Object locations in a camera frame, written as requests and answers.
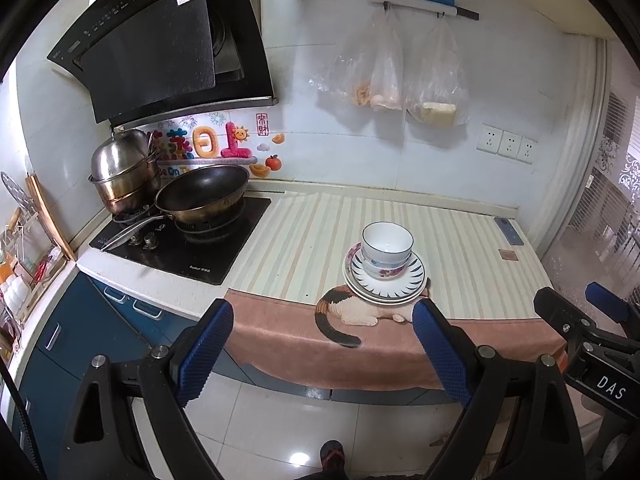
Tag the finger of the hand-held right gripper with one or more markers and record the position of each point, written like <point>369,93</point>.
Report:
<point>607,300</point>
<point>560,310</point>

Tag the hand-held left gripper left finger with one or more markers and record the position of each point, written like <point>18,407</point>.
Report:
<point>205,347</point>

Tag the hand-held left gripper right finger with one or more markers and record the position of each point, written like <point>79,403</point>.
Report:
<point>440,350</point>

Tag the blue leaf pattern plate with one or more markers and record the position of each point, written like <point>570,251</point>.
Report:
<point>407,285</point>

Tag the white bowl with floral print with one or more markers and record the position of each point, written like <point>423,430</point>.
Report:
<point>389,272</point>

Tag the white bowl with dark rim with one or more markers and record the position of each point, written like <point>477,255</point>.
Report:
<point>387,240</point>

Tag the pink floral plate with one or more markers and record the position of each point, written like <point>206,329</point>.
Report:
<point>354,252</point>

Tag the small brown square coaster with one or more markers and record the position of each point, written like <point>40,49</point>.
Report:
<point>508,254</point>

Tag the pink cat print towel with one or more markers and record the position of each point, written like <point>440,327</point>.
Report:
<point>290,340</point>

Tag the black gas stove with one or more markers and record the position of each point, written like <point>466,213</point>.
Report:
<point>205,255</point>

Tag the blue phone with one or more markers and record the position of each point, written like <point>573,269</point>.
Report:
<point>509,231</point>

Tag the glass sliding door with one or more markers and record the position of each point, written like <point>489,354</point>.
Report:
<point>600,200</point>

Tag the blue kitchen cabinet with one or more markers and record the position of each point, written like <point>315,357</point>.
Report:
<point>75,320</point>

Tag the striped table mat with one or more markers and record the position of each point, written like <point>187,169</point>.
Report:
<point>300,240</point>

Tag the person's sandal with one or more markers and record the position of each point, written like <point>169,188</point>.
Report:
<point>332,455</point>

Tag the dark wok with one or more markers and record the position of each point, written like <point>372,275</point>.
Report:
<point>205,192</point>

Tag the steel steamer pot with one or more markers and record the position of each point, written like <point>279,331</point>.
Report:
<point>122,170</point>

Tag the wooden cutting board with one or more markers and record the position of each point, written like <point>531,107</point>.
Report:
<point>50,217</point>

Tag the round metal steaming rack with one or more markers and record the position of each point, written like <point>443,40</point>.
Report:
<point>14,192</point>

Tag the clear plastic bag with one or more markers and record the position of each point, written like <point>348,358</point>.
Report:
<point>370,70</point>
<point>437,85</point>

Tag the black range hood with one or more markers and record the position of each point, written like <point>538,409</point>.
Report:
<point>165,45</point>

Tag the white wall outlet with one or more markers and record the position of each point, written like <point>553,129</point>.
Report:
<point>527,149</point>
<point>489,138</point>
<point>510,144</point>

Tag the colourful wall sticker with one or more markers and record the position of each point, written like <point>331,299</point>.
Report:
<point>210,142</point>

